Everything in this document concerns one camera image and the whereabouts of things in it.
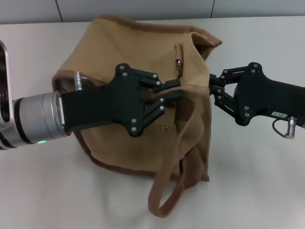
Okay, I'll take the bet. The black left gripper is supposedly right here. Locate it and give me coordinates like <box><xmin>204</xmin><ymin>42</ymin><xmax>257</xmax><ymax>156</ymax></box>
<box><xmin>61</xmin><ymin>63</ymin><xmax>185</xmax><ymax>138</ymax></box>

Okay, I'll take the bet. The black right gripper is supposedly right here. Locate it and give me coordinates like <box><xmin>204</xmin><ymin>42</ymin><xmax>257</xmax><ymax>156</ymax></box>
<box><xmin>209</xmin><ymin>62</ymin><xmax>305</xmax><ymax>126</ymax></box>

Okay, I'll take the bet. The khaki canvas food bag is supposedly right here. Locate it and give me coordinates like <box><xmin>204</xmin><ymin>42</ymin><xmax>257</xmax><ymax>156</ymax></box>
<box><xmin>51</xmin><ymin>14</ymin><xmax>224</xmax><ymax>212</ymax></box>

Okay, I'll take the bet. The silver right gripper cable connector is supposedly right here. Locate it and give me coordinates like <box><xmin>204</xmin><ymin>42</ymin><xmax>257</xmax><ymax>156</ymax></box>
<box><xmin>273</xmin><ymin>115</ymin><xmax>297</xmax><ymax>139</ymax></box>

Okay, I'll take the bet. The silver gripper cable connector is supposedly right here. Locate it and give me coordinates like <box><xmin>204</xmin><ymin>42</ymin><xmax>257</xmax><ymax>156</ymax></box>
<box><xmin>273</xmin><ymin>115</ymin><xmax>297</xmax><ymax>139</ymax></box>
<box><xmin>73</xmin><ymin>70</ymin><xmax>89</xmax><ymax>91</ymax></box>

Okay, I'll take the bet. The silver left gripper cable connector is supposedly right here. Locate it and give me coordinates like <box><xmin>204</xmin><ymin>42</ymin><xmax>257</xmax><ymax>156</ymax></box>
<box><xmin>73</xmin><ymin>70</ymin><xmax>89</xmax><ymax>91</ymax></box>

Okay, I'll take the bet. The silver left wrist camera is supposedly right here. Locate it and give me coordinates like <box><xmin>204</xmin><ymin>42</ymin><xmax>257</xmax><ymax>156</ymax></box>
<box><xmin>0</xmin><ymin>40</ymin><xmax>15</xmax><ymax>124</ymax></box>

